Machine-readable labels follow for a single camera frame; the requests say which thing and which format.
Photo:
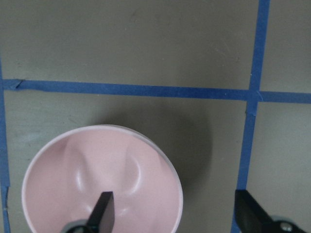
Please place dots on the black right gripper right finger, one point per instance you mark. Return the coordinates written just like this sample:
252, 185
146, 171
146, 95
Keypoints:
250, 216

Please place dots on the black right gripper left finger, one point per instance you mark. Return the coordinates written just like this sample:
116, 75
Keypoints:
101, 219

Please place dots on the pink bowl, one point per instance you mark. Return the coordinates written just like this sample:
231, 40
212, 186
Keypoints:
66, 177

